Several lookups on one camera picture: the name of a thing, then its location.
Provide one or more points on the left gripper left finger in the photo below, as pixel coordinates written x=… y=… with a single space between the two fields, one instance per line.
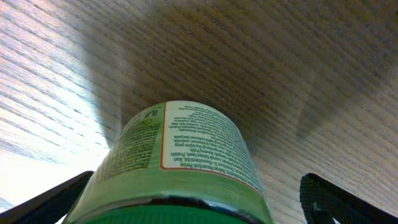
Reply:
x=50 y=206

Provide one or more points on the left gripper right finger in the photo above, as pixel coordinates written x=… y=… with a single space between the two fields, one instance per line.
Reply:
x=324 y=202

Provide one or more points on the green lid spice jar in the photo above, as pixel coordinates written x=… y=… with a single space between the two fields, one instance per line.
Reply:
x=175 y=162

